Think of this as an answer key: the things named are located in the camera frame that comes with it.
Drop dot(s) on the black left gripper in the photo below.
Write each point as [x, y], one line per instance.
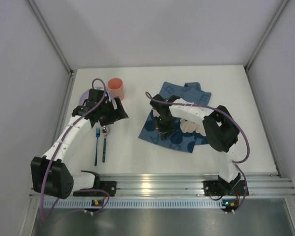
[118, 111]

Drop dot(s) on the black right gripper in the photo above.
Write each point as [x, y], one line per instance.
[163, 125]

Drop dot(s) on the purple plastic plate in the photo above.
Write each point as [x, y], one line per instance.
[84, 97]

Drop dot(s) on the blue cartoon mouse placemat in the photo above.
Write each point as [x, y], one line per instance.
[186, 135]

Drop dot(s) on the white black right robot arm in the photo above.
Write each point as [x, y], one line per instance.
[220, 130]

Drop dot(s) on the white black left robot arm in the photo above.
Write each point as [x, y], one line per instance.
[54, 173]

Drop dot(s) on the blue metal fork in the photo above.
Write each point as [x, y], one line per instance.
[97, 134]

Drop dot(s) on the salmon plastic cup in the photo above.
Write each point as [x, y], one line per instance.
[115, 86]

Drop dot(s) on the green handled steel spoon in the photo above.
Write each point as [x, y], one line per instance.
[105, 131]

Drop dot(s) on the aluminium mounting rail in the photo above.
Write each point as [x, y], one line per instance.
[191, 185]

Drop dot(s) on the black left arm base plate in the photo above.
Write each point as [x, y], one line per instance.
[109, 186]

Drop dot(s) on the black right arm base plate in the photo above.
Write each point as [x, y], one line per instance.
[215, 188]

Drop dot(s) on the perforated grey cable duct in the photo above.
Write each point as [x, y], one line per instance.
[140, 203]

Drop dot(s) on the left aluminium frame post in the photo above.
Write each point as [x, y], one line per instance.
[48, 33]

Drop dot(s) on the aluminium frame post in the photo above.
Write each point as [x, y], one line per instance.
[48, 33]
[275, 18]

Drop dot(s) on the right aluminium frame post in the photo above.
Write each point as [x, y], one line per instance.
[275, 18]

